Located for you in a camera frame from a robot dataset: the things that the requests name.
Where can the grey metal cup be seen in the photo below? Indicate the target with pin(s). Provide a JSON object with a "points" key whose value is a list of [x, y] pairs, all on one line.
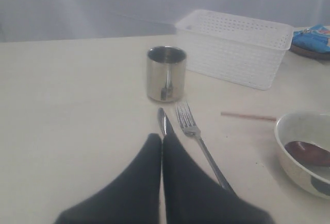
{"points": [[165, 73]]}

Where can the brown wooden plate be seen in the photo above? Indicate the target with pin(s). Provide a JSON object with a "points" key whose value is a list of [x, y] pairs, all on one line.
{"points": [[309, 54]]}

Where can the silver metal fork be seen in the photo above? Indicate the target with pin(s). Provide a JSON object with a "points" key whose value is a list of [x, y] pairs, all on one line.
{"points": [[190, 129]]}

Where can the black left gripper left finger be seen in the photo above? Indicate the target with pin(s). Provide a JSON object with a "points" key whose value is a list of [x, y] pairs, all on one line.
{"points": [[132, 197]]}

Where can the blue chips bag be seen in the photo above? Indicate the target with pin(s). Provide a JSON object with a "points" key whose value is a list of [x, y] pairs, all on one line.
{"points": [[315, 39]]}

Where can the white perforated plastic basket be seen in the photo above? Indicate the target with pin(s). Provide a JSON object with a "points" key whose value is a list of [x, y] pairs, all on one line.
{"points": [[237, 49]]}

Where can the brown wooden chopstick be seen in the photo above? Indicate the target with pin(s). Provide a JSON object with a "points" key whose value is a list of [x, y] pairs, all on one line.
{"points": [[249, 116]]}

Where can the clear textured glass bowl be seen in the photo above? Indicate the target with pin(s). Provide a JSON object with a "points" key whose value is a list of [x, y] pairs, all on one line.
{"points": [[305, 126]]}

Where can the dark red wooden spoon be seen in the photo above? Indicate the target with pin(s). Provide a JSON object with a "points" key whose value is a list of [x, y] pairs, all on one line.
{"points": [[308, 154]]}

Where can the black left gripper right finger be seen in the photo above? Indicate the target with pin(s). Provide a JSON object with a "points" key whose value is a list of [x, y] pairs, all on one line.
{"points": [[193, 197]]}

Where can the silver table knife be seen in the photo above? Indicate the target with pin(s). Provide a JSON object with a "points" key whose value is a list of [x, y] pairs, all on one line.
{"points": [[164, 123]]}

